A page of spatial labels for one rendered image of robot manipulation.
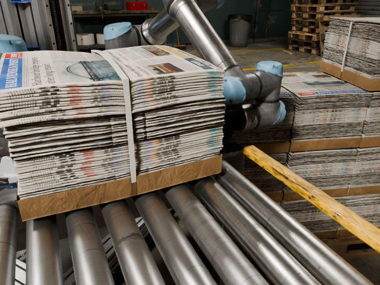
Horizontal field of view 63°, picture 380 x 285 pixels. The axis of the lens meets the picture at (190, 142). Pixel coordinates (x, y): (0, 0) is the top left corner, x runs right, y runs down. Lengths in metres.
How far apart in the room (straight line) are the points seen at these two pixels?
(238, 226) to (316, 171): 0.84
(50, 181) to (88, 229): 0.10
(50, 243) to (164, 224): 0.18
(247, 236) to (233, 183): 0.16
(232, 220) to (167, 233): 0.12
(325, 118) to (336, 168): 0.23
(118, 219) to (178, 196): 0.13
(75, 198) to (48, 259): 0.11
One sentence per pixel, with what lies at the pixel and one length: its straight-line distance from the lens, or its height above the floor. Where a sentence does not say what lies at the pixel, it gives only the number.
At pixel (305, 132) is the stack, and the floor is 0.69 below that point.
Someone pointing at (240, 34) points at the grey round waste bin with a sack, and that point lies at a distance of 8.21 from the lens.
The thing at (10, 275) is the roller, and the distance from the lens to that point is 0.55.
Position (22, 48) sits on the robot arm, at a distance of 1.04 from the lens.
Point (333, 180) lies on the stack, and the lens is 1.43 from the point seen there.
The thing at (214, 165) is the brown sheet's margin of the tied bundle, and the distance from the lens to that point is 0.64.
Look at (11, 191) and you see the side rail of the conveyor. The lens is 0.71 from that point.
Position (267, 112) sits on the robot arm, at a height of 0.84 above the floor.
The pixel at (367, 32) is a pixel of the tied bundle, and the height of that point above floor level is 1.03.
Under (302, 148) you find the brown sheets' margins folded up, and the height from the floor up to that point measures 0.62.
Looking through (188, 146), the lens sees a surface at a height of 0.89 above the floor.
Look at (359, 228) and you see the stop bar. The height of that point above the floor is 0.82.
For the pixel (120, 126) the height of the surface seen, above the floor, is 0.95.
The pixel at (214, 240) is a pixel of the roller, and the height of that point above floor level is 0.80.
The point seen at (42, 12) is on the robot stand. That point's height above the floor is 1.10.
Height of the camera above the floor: 1.15
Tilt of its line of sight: 25 degrees down
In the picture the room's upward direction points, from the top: straight up
